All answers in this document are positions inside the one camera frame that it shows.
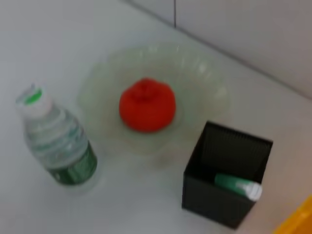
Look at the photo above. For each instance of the red-orange orange fruit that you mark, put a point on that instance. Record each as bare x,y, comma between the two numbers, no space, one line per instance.
146,107

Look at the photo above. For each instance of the green utility knife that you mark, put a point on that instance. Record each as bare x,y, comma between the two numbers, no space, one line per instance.
234,184

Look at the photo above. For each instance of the black mesh pen holder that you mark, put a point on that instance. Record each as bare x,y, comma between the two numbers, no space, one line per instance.
214,209

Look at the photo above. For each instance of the clear water bottle green label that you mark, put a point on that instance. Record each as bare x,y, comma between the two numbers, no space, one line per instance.
61,151

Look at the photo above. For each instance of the yellow plastic bin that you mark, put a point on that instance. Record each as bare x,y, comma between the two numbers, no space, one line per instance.
297,219

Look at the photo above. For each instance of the clear green glass fruit plate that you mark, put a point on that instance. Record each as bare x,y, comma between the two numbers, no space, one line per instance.
195,97

